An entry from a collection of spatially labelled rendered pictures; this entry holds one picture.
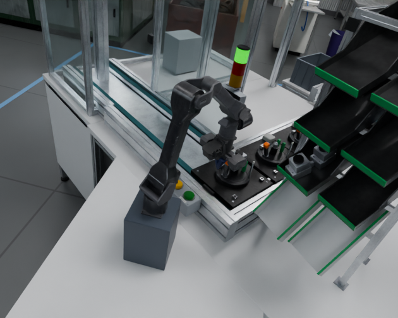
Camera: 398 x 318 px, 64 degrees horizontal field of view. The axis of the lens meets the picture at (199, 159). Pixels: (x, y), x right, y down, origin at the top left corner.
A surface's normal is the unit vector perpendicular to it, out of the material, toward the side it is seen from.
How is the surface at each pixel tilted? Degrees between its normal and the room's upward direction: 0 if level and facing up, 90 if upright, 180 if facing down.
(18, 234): 0
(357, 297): 0
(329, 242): 45
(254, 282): 0
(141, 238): 90
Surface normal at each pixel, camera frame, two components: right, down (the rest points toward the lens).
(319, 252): -0.50, -0.40
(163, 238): -0.20, 0.58
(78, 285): 0.15, -0.77
